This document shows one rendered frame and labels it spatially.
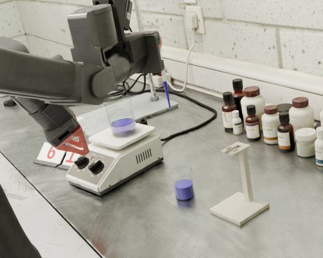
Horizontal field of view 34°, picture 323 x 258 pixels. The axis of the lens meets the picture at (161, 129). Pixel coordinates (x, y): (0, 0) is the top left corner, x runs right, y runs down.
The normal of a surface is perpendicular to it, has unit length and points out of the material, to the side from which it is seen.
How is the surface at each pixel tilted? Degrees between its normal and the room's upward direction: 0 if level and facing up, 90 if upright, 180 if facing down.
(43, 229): 0
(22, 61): 87
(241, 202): 0
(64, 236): 0
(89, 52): 89
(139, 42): 90
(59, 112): 103
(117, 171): 90
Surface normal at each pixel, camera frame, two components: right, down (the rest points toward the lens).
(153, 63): -0.45, 0.39
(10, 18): 0.50, 0.23
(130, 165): 0.68, 0.15
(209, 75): -0.84, 0.33
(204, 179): -0.18, -0.92
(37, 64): 0.88, -0.03
